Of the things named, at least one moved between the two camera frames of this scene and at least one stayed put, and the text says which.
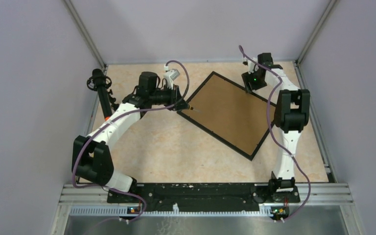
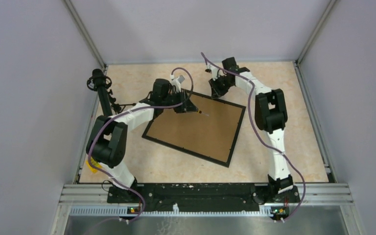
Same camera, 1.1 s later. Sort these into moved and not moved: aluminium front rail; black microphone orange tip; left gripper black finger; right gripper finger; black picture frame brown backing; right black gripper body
Moved: right black gripper body; black picture frame brown backing; right gripper finger; left gripper black finger
Not moved: black microphone orange tip; aluminium front rail
